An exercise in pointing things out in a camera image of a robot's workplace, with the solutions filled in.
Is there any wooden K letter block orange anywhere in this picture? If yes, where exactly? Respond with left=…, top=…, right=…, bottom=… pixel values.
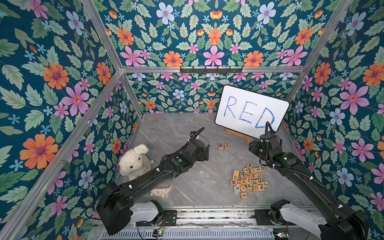
left=241, top=192, right=248, bottom=200

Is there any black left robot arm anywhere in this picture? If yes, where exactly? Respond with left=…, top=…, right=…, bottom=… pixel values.
left=96, top=139, right=210, bottom=235

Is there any white plush bunny toy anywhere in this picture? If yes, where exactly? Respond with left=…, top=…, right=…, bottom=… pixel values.
left=119, top=144, right=152, bottom=181

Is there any wooden U letter block orange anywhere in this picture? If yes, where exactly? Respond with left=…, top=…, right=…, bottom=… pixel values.
left=253, top=185, right=260, bottom=192

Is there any round wooden toy clock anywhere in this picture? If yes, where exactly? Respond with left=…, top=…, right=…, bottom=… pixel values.
left=150, top=184, right=172, bottom=198

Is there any black hook rail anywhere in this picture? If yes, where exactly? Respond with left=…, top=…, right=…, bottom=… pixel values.
left=179, top=66, right=243, bottom=75

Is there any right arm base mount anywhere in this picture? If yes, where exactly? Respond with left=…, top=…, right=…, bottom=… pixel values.
left=253, top=199, right=291, bottom=226

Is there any white whiteboard with RED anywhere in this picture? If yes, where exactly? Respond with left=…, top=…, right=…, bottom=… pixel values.
left=215, top=85, right=290, bottom=139

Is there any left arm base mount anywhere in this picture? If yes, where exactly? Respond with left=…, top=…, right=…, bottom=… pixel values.
left=135, top=200, right=178, bottom=227

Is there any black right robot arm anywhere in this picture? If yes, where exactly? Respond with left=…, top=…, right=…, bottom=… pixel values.
left=249, top=122, right=369, bottom=240

